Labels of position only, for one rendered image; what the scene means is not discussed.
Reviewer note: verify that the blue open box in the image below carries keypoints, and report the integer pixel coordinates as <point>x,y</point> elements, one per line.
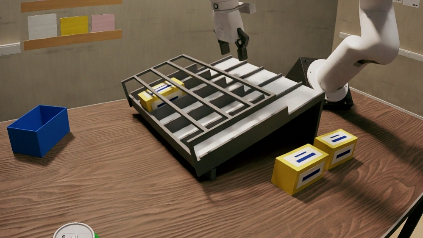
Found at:
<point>39,130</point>

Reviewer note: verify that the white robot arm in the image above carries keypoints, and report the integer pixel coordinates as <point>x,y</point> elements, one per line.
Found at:
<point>379,44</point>

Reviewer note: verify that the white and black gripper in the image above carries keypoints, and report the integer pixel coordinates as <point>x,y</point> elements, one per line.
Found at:
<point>227,27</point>

